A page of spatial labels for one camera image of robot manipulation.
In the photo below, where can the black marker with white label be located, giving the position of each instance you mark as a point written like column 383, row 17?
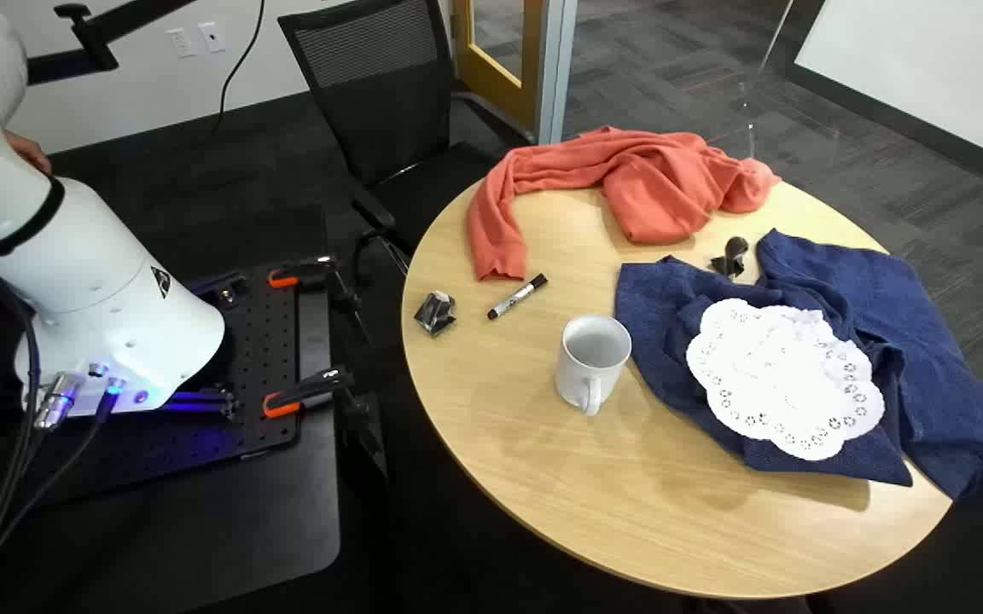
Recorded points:
column 516, row 297

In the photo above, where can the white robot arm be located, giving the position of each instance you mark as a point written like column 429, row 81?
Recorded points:
column 108, row 315

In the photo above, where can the white ceramic mug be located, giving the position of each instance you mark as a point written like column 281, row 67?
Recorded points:
column 590, row 359

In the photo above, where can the black binder clip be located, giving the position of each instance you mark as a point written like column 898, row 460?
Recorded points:
column 434, row 312

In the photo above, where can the orange cloth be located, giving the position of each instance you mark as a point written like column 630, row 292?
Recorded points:
column 656, row 185

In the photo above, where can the round wooden table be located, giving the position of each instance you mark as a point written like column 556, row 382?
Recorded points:
column 636, row 487

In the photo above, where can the small black round object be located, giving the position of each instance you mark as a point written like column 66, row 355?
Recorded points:
column 731, row 257

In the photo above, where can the black mesh office chair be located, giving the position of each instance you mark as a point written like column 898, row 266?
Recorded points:
column 410, row 134

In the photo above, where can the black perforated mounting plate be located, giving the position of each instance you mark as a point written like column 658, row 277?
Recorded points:
column 275, row 335

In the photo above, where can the white paper doily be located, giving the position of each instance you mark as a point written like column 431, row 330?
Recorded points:
column 782, row 377

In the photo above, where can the black side table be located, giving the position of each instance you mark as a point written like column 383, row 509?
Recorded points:
column 101, row 526

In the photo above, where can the dark blue cloth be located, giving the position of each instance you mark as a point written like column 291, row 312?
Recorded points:
column 931, row 404

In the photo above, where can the orange handled clamp near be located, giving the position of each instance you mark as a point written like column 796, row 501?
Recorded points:
column 302, row 394

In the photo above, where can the orange handled clamp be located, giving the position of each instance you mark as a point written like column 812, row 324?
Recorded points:
column 302, row 275
column 302, row 394

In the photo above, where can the orange handled clamp far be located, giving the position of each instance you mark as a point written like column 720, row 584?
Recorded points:
column 302, row 275

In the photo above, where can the white wall outlet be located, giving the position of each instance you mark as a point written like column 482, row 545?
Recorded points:
column 199, row 37

